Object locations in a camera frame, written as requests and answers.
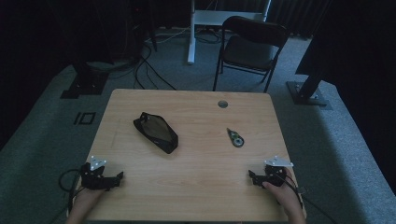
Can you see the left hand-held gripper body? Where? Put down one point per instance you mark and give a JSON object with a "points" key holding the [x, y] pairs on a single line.
{"points": [[93, 179]]}

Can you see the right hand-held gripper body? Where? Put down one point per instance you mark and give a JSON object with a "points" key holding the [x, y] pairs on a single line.
{"points": [[275, 174]]}

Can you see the black mesh pencil case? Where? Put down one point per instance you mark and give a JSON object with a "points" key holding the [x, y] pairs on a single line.
{"points": [[155, 133]]}

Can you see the person's left hand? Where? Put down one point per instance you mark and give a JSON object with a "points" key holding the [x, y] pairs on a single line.
{"points": [[85, 197]]}

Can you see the person's right hand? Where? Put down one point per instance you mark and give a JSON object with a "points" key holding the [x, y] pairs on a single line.
{"points": [[285, 194]]}

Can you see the black folding chair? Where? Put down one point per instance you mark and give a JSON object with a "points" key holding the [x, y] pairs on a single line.
{"points": [[249, 49]]}

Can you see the black stand with base plate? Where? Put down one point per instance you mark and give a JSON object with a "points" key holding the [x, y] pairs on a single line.
{"points": [[85, 82], [308, 93]]}

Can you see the white desk frame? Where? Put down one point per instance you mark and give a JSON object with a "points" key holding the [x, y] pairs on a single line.
{"points": [[199, 18]]}

